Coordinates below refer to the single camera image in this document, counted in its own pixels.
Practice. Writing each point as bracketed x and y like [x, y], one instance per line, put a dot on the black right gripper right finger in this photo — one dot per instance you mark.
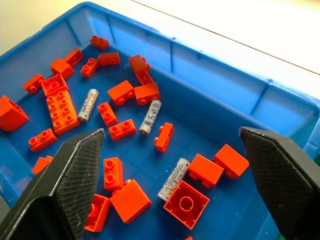
[282, 175]

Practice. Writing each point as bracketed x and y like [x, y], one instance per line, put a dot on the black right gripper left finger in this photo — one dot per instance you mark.
[62, 190]

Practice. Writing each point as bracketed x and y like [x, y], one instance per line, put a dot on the orange 2x4 building brick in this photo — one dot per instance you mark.
[62, 112]

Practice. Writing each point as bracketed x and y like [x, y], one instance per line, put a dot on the silver AA battery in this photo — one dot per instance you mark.
[173, 180]
[88, 105]
[150, 117]

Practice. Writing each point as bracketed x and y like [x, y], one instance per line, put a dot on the blue plastic bin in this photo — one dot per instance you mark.
[200, 112]

